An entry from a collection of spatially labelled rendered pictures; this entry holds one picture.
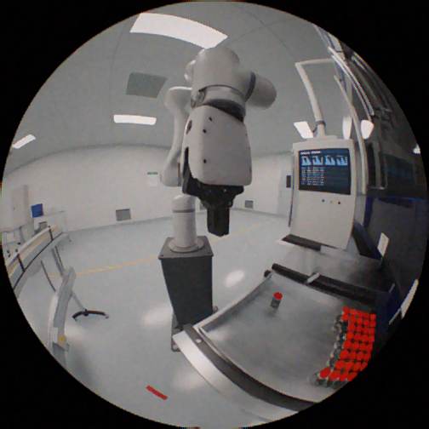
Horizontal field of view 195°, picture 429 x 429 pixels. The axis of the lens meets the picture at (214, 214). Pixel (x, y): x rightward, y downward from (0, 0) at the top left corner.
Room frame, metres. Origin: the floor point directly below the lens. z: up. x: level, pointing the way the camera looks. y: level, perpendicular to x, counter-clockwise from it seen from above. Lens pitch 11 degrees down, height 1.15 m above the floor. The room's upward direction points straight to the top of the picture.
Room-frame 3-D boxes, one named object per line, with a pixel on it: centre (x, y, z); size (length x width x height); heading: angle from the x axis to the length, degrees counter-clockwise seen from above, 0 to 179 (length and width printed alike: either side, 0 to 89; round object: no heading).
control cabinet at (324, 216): (0.72, -0.82, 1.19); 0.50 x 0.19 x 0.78; 33
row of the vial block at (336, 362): (0.00, -0.23, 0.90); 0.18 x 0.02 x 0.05; 128
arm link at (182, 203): (0.61, 0.12, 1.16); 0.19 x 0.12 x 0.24; 110
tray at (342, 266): (0.20, -0.51, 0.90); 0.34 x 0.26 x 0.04; 39
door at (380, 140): (0.24, -0.73, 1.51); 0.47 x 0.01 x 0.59; 129
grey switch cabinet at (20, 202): (0.39, 7.04, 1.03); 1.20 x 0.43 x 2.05; 129
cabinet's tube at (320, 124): (0.75, -0.83, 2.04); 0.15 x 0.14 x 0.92; 33
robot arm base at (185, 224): (0.60, 0.15, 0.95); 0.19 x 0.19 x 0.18
